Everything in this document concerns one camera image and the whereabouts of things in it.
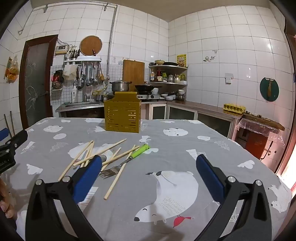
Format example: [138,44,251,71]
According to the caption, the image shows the yellow plastic bag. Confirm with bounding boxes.
[4,55,20,84]

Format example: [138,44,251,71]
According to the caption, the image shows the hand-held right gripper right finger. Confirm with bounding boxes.
[195,154,272,241]

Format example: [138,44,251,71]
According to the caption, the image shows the wall utensil rack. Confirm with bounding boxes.
[63,57,102,66]

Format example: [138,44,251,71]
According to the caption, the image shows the knife holder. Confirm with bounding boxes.
[69,46,80,60]

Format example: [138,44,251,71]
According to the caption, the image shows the gas stove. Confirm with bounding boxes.
[136,92,166,103]

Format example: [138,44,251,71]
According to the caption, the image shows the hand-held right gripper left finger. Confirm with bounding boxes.
[25,155,103,241]

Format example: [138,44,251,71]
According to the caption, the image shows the steel cooking pot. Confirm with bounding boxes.
[110,80,132,93]

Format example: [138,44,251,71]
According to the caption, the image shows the yellow wall device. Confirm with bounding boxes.
[55,45,70,55]

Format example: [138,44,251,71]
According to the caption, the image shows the grey bear print tablecloth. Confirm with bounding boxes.
[5,117,293,241]

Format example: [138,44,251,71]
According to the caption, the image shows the clear plastic sheet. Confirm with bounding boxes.
[239,117,286,146]

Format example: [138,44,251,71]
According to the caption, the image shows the long wooden board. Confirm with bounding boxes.
[242,113,285,131]

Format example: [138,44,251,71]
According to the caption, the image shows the green round board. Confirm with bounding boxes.
[259,77,280,102]

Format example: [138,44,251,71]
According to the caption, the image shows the white soap bottle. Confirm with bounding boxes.
[71,82,79,103]

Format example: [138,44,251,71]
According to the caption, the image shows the green handled fork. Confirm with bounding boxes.
[99,144,151,179]

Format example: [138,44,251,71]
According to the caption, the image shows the black wok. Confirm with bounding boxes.
[134,84,162,93]

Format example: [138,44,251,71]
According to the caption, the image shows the metal sink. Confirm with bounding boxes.
[55,100,106,118]

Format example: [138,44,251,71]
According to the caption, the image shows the wooden chopstick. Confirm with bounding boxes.
[73,138,127,166]
[103,145,136,200]
[85,148,94,167]
[79,142,95,168]
[101,147,122,171]
[58,140,94,181]
[105,146,141,163]

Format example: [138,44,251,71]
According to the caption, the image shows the round wooden board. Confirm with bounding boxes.
[80,36,103,57]

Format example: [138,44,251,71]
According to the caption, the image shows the stack of white dishes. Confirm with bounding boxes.
[160,89,187,101]

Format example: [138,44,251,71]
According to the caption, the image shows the red and black hanging item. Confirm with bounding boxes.
[51,70,64,91]

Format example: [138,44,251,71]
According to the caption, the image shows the metal corner shelf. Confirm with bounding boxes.
[148,64,189,87]

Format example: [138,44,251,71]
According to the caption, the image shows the wooden cutting board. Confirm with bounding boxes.
[122,60,146,92]

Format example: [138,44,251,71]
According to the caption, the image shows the row of hanging ladles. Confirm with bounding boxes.
[75,62,105,90]

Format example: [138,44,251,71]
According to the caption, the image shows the brown frosted glass door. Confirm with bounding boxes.
[18,35,59,129]

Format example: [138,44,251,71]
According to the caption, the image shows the person's left hand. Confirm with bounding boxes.
[0,179,16,219]

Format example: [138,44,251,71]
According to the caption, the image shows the metal faucet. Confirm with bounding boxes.
[81,81,91,103]

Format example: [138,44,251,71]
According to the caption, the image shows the yellow plastic utensil holder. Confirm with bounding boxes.
[104,91,142,133]

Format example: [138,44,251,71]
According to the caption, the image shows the grey wall pipe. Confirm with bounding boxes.
[106,4,118,80]

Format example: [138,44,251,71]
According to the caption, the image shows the red cabinet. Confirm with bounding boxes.
[245,132,267,154]

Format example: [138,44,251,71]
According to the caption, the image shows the row of condiment bottles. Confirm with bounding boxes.
[149,70,187,83]

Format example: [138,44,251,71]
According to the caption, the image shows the yellow egg carton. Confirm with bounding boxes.
[223,103,246,114]

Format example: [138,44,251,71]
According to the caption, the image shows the white hanging cloth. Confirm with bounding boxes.
[64,65,77,80]

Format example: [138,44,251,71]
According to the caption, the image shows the wooden handled peeler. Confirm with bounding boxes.
[265,77,276,97]

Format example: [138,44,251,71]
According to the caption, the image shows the kitchen counter cabinets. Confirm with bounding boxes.
[141,100,242,140]

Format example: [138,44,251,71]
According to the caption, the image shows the wooden stick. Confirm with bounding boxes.
[4,114,11,138]
[9,111,16,136]

